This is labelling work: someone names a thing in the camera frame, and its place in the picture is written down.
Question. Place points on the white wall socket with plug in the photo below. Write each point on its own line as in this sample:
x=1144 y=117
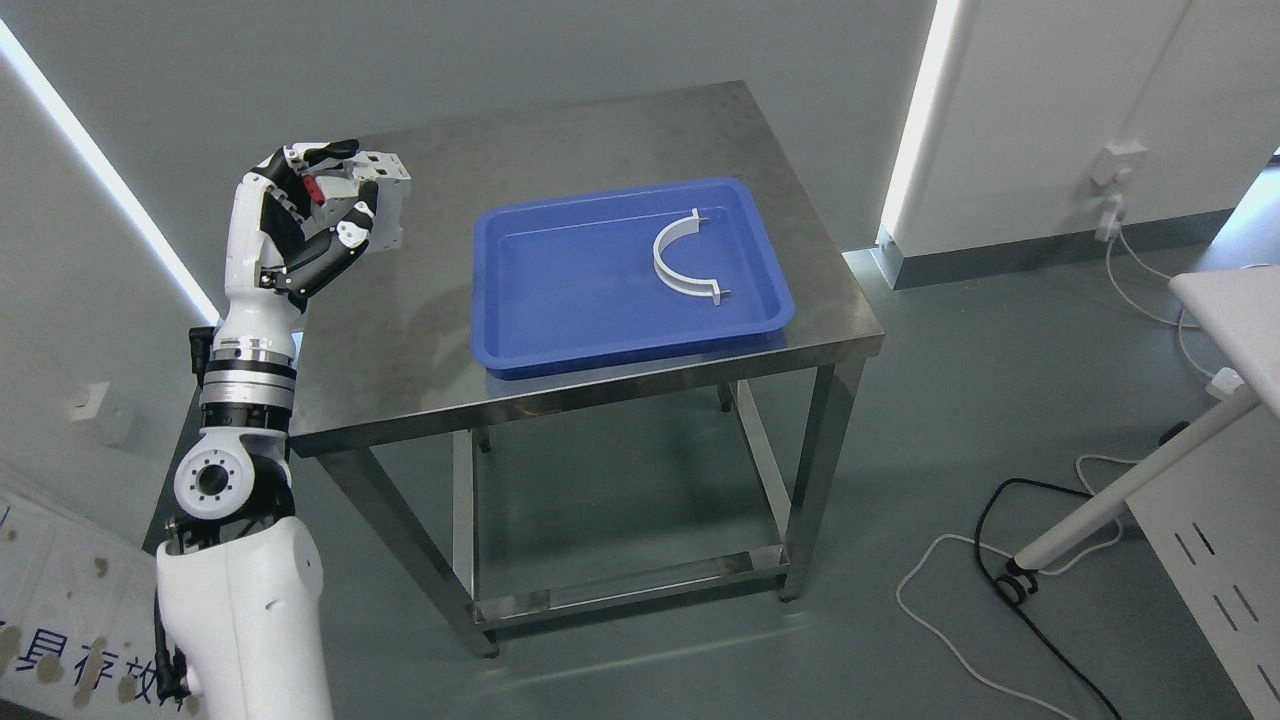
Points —
x=1112 y=172

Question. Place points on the white wall switch box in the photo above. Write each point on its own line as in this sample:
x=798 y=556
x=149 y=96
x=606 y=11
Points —
x=96 y=405

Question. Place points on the white power strip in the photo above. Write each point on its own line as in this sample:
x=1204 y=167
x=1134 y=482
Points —
x=1224 y=383

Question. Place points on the white curved pipe clamp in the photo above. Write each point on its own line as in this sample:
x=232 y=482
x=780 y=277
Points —
x=684 y=259

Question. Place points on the blue plastic tray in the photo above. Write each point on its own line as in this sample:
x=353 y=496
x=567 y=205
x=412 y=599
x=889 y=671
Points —
x=562 y=285

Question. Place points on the stainless steel table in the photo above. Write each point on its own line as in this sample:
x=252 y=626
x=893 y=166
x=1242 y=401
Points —
x=396 y=408

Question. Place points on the white desk with leg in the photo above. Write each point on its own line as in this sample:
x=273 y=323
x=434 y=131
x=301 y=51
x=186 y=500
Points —
x=1207 y=500

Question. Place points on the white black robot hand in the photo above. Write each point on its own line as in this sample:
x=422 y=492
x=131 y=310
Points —
x=279 y=255

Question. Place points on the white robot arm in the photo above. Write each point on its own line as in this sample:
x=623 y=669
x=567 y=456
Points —
x=239 y=576

